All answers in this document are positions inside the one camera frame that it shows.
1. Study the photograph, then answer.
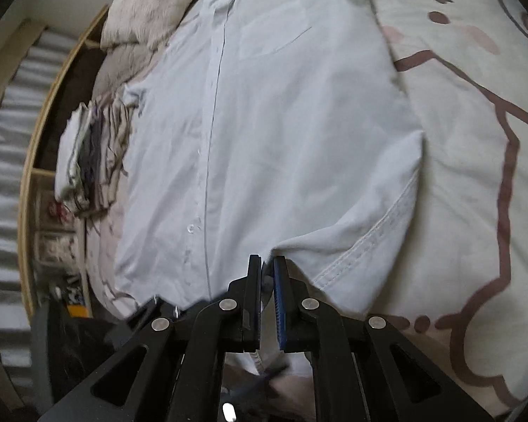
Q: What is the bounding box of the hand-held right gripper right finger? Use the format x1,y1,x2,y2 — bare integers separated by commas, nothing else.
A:
272,255,496,422

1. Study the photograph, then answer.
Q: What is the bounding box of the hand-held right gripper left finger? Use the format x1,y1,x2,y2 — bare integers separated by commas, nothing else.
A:
39,254,264,422

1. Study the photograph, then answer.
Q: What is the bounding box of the white button shirt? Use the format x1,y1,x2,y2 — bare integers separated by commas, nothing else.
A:
113,0,436,379

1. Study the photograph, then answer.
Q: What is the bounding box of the stack of folded clothes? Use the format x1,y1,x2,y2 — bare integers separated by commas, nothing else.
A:
55,94,146,218

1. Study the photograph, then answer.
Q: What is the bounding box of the clear storage box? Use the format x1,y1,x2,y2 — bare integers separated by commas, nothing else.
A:
33,176,86,282

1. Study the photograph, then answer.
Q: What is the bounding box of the wooden bedside shelf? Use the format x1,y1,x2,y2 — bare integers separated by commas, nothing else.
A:
0,4,111,321

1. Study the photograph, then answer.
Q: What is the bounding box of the white pleated curtain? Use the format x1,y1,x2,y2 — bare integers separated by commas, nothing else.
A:
0,31,77,348

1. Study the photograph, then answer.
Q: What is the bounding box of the brown cushion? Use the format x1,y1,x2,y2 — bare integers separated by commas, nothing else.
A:
37,46,108,172

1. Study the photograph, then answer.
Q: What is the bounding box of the cartoon bear printed bedsheet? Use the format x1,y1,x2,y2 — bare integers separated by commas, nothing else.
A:
83,0,528,422

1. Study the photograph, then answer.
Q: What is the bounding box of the small grey quilted pillow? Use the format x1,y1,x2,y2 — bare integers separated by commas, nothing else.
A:
92,44,159,97

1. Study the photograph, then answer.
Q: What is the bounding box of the beige printed valance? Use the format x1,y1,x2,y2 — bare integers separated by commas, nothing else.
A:
0,18,47,141

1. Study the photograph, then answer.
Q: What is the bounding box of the fluffy white pillow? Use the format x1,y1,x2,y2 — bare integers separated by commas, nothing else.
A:
100,0,212,49

